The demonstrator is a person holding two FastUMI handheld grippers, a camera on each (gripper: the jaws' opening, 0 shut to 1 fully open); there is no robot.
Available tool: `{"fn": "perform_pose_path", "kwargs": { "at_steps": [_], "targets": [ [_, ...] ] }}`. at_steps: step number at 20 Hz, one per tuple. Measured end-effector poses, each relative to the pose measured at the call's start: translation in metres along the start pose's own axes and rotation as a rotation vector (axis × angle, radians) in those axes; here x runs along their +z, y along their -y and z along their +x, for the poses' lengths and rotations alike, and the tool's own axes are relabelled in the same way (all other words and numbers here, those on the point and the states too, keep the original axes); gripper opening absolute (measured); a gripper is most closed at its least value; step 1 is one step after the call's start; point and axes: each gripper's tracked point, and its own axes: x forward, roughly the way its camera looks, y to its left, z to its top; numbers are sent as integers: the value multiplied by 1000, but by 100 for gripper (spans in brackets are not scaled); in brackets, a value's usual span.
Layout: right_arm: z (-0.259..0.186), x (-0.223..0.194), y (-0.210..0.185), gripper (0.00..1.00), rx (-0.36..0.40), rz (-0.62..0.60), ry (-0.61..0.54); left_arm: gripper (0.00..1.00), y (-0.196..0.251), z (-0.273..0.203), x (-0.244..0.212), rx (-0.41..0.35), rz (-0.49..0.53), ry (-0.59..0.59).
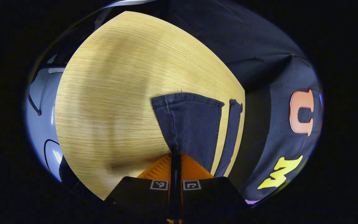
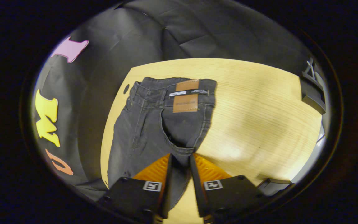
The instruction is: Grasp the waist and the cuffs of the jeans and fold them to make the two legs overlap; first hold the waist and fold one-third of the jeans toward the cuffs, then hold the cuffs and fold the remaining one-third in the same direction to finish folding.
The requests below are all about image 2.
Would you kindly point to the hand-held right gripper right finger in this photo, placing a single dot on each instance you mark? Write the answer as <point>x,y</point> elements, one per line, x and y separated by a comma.
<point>197,186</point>

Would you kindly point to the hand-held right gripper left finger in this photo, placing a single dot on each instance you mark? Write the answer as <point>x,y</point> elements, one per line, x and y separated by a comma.
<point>166,186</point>

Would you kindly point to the black jeans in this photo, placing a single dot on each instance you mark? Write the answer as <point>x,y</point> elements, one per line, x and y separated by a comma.
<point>148,130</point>

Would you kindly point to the dark grey object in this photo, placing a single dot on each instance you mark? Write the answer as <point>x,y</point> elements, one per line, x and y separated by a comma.
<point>273,186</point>

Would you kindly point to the black backdrop cloth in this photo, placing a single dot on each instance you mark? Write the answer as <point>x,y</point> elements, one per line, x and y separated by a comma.
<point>120,46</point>

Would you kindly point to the grey metal frame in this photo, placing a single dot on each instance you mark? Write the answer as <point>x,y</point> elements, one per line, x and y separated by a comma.
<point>311,70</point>

